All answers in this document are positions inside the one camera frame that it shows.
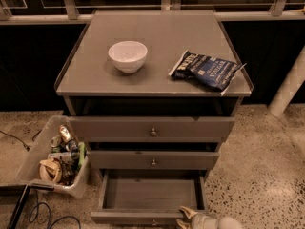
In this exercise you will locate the green bottle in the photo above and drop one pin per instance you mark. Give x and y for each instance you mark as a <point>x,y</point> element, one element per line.
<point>82,154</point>

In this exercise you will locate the tan crumpled bag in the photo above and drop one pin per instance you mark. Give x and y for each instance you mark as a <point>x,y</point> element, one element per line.
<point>50,170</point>

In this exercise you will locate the silver can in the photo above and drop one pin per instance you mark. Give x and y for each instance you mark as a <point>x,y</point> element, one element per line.
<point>56,141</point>

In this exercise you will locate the grey middle drawer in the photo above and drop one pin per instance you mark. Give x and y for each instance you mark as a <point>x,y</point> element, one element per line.
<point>153,160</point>

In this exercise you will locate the white ceramic bowl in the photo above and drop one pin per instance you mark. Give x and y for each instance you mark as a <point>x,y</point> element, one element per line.
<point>128,56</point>

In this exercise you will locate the clear plastic bin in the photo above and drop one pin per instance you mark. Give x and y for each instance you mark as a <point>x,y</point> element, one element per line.
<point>33,173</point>

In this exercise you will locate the white diagonal pillar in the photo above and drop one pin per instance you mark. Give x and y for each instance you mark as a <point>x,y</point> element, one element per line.
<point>289,87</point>

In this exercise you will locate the blue chip bag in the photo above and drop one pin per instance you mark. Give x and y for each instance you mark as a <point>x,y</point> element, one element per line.
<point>212,72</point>

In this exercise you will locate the brown white can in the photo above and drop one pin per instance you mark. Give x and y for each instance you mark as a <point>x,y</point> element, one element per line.
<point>67,137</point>

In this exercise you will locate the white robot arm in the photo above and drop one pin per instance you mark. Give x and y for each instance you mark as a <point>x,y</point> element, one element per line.
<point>224,223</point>

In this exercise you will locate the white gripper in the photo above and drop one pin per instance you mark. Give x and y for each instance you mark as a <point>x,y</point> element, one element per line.
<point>204,221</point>

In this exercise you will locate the black metal bar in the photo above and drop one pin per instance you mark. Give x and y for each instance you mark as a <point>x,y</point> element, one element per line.
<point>22,191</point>

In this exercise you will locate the grey drawer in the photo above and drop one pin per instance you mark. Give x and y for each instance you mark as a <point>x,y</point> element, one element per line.
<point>149,197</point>
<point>153,160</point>
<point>151,129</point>

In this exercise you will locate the grey top drawer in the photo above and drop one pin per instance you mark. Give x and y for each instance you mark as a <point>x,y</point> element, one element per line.
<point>151,129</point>

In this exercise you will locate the grey bottom drawer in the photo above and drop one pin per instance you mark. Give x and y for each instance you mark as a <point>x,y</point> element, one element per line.
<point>149,197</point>

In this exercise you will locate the grey drawer cabinet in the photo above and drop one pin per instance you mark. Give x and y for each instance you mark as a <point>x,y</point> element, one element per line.
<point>92,86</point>

